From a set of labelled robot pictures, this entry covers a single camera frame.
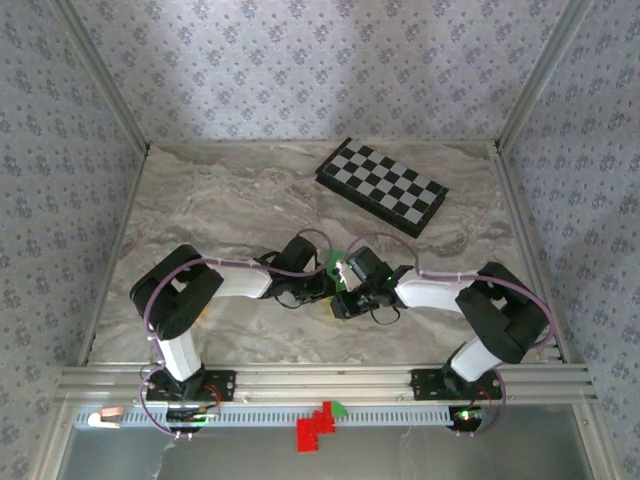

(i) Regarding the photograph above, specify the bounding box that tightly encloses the black controller board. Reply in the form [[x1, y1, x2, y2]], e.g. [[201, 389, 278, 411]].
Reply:
[[166, 405, 221, 432], [448, 404, 485, 434]]

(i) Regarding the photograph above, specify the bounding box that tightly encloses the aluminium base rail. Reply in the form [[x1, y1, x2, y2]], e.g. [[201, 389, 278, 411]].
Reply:
[[54, 363, 599, 405]]

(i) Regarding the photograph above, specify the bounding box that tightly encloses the folded black chessboard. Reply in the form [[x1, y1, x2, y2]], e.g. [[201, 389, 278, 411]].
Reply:
[[314, 136, 450, 239]]

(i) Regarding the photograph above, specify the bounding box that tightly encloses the grey slotted cable duct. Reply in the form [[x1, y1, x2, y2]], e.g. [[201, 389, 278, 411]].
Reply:
[[73, 405, 484, 429]]

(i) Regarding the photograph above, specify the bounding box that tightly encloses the grey metal sheet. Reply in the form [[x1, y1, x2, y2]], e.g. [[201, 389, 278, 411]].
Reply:
[[57, 427, 599, 480]]

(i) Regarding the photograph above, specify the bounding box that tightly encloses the purple cable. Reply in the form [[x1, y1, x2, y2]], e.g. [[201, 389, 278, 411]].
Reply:
[[138, 228, 331, 441], [344, 230, 557, 439]]

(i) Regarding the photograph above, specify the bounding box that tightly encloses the aluminium frame post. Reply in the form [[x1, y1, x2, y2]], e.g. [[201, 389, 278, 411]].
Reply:
[[496, 0, 597, 154], [47, 0, 152, 154]]

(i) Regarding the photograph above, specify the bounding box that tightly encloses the red toy brick stack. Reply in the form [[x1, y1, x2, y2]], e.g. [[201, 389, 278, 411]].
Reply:
[[296, 401, 337, 454]]

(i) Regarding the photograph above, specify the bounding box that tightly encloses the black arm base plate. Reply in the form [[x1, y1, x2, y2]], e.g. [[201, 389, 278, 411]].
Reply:
[[410, 368, 503, 403], [146, 368, 237, 404]]

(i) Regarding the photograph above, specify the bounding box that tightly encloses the aluminium side rail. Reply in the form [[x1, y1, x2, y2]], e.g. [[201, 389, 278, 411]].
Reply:
[[78, 147, 150, 365], [491, 144, 574, 365]]

